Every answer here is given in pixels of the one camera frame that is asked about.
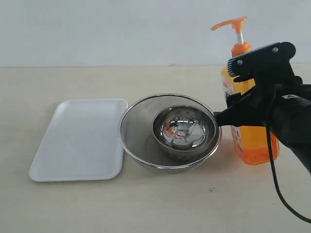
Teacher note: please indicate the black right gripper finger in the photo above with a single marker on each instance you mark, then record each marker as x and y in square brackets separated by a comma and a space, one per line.
[267, 65]
[249, 109]

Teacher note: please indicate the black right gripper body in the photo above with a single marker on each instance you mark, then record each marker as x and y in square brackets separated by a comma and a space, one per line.
[286, 103]

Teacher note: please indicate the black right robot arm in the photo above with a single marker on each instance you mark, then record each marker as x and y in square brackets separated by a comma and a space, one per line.
[298, 139]

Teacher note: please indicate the small stainless steel bowl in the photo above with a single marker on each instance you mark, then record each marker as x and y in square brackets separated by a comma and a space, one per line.
[184, 131]

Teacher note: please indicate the steel mesh colander bowl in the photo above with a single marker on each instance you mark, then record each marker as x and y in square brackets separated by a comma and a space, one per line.
[135, 134]

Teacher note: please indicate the white rectangular plastic tray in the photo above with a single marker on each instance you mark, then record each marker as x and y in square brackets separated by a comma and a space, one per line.
[81, 142]

